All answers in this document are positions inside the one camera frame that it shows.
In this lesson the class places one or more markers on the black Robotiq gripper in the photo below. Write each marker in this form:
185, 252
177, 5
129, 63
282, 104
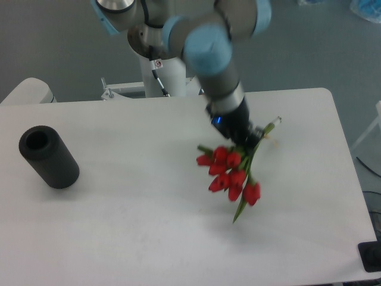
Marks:
236, 125

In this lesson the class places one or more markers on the red tulip bouquet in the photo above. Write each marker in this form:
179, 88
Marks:
231, 169

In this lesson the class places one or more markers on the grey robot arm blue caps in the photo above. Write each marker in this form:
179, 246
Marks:
204, 44

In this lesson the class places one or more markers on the blue plastic bag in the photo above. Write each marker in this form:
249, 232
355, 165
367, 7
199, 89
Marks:
366, 9

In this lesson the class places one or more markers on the black device table corner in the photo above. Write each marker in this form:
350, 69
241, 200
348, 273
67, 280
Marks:
370, 255

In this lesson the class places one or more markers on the black cylindrical vase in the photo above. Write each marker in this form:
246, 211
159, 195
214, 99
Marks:
43, 149

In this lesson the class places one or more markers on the white rounded object left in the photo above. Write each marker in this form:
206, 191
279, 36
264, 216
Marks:
30, 91

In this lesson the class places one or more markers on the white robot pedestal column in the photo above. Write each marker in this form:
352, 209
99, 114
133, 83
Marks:
162, 74

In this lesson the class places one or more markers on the white pedestal base frame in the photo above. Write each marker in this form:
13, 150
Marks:
119, 91

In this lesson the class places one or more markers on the white frame right edge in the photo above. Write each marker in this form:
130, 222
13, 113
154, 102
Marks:
375, 123

